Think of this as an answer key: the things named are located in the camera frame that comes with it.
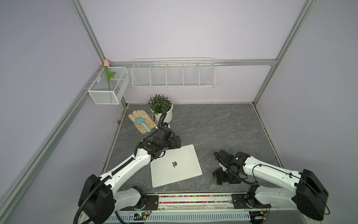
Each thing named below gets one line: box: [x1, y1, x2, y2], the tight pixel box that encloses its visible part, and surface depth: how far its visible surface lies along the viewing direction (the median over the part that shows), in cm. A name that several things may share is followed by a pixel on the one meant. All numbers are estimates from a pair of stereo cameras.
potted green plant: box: [145, 93, 174, 125], surface depth 100 cm
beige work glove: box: [128, 109, 158, 135], surface depth 114 cm
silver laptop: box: [150, 144, 203, 189], surface depth 87 cm
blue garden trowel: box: [135, 116, 152, 133], surface depth 110 cm
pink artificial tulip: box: [103, 59, 117, 91], surface depth 91 cm
